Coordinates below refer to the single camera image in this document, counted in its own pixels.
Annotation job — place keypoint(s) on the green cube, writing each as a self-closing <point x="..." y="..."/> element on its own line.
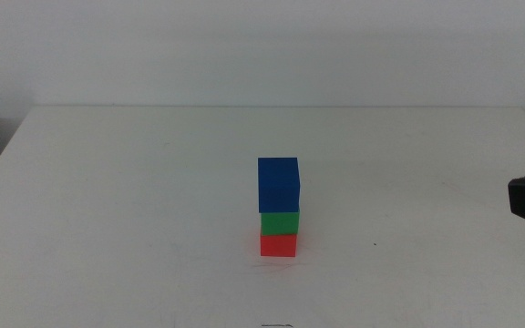
<point x="280" y="223"/>

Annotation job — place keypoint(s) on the red cube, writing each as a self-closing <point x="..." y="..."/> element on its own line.
<point x="278" y="246"/>

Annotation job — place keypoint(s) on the blue cube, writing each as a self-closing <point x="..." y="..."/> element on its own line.
<point x="278" y="184"/>

